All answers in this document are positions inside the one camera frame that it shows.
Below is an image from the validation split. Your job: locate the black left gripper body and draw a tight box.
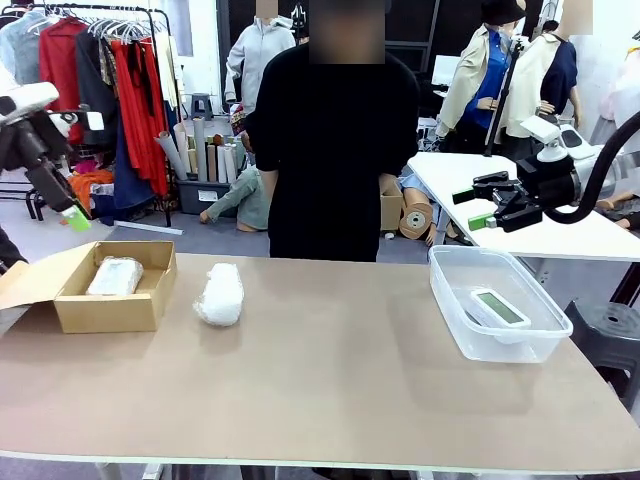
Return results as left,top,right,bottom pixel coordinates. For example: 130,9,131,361
0,112,70,174

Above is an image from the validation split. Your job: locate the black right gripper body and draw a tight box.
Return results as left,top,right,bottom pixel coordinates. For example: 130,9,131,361
517,154,582,209

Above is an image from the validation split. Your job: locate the unwrapped white digital clock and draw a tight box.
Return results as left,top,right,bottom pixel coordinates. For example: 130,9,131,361
467,287,532,345

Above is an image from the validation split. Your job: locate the clock showing QR code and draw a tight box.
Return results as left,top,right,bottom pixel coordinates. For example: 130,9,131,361
85,256,145,296

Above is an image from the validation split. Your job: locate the person's right forearm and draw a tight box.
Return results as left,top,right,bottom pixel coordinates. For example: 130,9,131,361
257,168,280,214

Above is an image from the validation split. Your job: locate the orange cloth pile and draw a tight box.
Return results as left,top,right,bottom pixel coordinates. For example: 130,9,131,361
68,168,116,214

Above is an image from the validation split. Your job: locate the white background table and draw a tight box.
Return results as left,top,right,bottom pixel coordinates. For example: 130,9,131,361
407,151,640,263

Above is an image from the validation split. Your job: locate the brown cardboard spool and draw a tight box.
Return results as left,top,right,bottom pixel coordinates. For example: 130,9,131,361
399,197,435,244

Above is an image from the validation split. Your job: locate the red hanging coat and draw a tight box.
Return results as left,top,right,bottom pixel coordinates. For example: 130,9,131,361
38,17,92,146

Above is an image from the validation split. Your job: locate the grey hanging coat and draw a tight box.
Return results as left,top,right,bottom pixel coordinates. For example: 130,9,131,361
0,10,51,86

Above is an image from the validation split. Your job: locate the black tripod pole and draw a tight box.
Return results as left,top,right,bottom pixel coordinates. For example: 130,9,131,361
483,37,530,157

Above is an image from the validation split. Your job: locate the black hanging garment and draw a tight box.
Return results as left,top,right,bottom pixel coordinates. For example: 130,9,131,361
74,29,124,151

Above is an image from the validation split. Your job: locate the clear plastic container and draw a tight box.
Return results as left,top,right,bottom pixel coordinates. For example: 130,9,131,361
428,244,575,365

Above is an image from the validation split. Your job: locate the white strip on floor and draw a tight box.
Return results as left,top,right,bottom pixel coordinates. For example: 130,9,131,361
113,219,185,236

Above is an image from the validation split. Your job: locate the mannequin in blue shirt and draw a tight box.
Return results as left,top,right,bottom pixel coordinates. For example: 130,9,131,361
435,0,527,154

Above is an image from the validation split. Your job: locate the mannequin in navy top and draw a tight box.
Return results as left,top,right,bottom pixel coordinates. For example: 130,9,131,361
504,0,584,147

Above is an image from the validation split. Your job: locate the small background cardboard box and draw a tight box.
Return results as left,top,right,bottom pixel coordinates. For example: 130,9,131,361
379,180,404,232

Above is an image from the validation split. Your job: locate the red pleated hanging dress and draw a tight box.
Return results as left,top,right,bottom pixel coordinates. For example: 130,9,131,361
109,38,169,197

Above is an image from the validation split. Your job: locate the slanted grey paper roll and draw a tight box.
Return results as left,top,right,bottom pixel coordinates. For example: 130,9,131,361
154,130,189,181

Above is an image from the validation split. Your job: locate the white monitor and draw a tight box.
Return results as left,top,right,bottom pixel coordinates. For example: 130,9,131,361
430,53,462,86

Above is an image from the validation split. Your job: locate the beige paper roll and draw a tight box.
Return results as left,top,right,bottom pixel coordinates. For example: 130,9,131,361
173,122,194,177

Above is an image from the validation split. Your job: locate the open brown cardboard box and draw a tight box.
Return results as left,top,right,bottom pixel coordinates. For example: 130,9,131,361
0,240,178,334

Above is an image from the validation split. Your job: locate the dark grey storage bin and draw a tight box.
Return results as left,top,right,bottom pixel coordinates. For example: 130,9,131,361
177,177,237,215

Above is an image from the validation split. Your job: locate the black plastic stool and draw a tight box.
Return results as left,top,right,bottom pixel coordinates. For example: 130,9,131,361
564,298,640,397

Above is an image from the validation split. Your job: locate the tall grey paper roll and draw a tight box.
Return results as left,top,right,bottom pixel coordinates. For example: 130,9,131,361
193,116,209,182

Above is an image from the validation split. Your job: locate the person torso in black shirt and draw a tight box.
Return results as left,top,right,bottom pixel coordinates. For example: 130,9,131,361
244,45,422,262

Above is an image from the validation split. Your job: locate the cream hanging garment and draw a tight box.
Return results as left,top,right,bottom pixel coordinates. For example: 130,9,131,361
154,34,182,110

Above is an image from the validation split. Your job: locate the small grey stool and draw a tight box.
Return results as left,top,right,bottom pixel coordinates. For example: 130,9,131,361
189,92,215,121

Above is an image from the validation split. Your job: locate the white paper roll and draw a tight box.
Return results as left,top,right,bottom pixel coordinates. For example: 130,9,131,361
223,143,238,184

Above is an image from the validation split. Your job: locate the seated mannequin in green shirt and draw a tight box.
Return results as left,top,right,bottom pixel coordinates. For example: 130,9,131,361
199,164,274,234

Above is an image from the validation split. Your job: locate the mannequin in grey hoodie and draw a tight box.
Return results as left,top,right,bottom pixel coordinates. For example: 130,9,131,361
224,14,297,119

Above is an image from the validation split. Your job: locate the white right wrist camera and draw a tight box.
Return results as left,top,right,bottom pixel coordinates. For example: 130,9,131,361
519,115,571,162

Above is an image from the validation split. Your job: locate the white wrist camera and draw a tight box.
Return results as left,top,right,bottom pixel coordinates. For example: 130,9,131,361
519,115,571,162
47,109,105,135

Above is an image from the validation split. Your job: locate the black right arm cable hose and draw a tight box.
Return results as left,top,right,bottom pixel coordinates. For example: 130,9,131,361
544,117,640,225

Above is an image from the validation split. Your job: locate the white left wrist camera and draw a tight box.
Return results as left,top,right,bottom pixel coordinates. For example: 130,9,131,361
47,109,105,135

